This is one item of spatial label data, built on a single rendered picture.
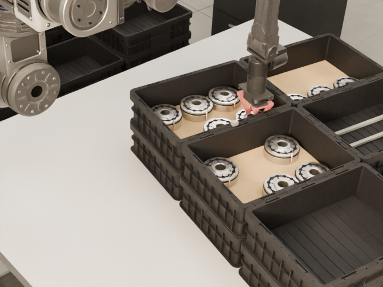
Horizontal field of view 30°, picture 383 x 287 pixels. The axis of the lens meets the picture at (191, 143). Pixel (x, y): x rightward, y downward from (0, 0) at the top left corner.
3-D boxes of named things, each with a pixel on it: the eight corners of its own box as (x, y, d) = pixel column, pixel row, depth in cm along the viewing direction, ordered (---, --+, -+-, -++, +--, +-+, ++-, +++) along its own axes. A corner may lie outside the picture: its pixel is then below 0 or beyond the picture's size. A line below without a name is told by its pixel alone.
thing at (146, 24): (126, 122, 333) (126, 37, 306) (89, 94, 350) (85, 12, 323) (189, 93, 355) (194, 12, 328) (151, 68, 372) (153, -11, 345)
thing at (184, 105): (192, 118, 215) (192, 116, 214) (174, 102, 221) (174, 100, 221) (219, 109, 220) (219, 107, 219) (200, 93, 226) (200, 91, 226)
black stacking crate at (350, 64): (289, 136, 217) (294, 106, 211) (234, 89, 237) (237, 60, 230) (382, 102, 235) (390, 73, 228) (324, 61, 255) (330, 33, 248)
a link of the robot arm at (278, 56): (248, 33, 200) (269, 48, 196) (275, 21, 207) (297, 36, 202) (240, 67, 208) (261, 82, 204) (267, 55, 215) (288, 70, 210)
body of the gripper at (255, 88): (256, 85, 215) (257, 63, 211) (273, 101, 208) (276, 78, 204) (237, 89, 213) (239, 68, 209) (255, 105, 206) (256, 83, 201)
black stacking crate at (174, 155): (177, 176, 200) (179, 144, 193) (128, 122, 219) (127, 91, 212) (288, 136, 217) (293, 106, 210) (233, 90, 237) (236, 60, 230)
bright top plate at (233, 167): (212, 185, 190) (212, 183, 190) (195, 163, 197) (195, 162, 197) (244, 176, 194) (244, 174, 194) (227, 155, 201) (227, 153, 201)
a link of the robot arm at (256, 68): (244, 54, 203) (259, 62, 200) (261, 47, 207) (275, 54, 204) (243, 76, 207) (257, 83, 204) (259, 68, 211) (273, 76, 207)
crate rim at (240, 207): (241, 216, 174) (242, 209, 172) (178, 150, 194) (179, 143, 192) (362, 167, 192) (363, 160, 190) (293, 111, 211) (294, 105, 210)
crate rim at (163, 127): (178, 150, 194) (178, 143, 192) (127, 96, 213) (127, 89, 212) (293, 111, 211) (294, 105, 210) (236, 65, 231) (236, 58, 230)
